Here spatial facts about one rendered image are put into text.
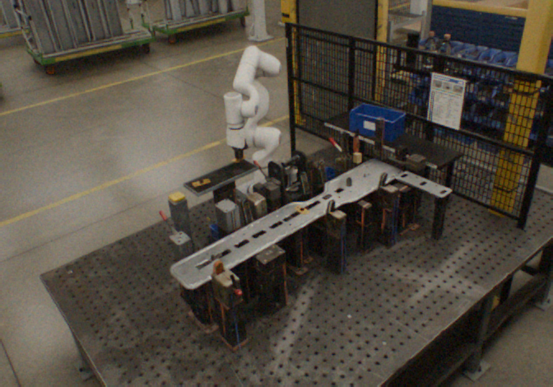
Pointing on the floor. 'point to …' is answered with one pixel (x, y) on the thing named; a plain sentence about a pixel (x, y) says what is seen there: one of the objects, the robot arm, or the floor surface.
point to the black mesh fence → (425, 113)
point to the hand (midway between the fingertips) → (239, 154)
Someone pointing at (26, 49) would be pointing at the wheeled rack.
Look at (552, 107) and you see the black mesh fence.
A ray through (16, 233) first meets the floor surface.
